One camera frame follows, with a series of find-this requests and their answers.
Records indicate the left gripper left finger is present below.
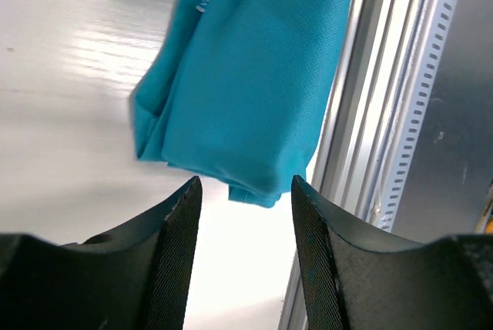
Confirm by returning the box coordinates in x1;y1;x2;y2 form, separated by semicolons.
1;177;203;329

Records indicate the white slotted cable duct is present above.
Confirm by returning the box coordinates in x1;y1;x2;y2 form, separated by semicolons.
371;0;458;233

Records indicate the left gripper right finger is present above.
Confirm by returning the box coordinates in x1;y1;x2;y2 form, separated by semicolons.
291;176;492;330

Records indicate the teal t-shirt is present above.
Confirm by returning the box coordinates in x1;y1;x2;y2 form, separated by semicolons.
131;0;350;207

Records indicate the aluminium mounting rail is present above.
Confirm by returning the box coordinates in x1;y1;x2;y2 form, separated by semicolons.
279;0;444;330

